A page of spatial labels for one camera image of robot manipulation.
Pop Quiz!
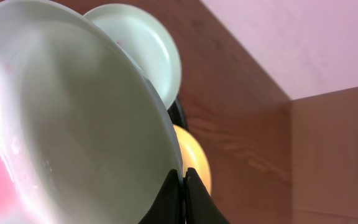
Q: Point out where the yellow plate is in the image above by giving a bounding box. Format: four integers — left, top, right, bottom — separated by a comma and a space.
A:
173, 124, 212, 195

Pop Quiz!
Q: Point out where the light blue plate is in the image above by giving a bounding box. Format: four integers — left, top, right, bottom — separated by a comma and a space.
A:
84, 4, 181, 109
0, 1, 182, 223

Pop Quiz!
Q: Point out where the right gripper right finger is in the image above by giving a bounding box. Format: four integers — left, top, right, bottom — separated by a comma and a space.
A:
185, 167, 229, 224

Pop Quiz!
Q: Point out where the round black tray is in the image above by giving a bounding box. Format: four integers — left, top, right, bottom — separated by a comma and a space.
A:
167, 98, 189, 131

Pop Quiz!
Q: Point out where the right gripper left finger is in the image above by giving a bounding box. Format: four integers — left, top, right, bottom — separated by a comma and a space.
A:
139, 169, 185, 224

